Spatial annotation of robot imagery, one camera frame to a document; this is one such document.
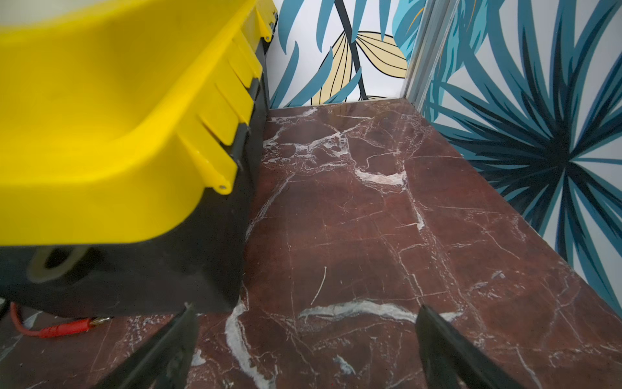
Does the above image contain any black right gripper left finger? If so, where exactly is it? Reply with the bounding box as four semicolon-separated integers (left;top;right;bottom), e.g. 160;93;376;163
95;304;199;388

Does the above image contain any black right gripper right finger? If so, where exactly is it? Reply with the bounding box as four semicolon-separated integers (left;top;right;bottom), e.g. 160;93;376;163
416;305;522;388

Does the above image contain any yellow black toolbox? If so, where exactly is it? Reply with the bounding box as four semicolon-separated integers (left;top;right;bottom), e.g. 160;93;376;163
1;1;278;318

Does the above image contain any red banana plug cable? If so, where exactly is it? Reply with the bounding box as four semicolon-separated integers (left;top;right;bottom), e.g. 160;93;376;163
9;302;112;340

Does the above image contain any aluminium corner post right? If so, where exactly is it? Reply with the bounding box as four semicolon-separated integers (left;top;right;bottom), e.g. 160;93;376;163
402;0;459;113

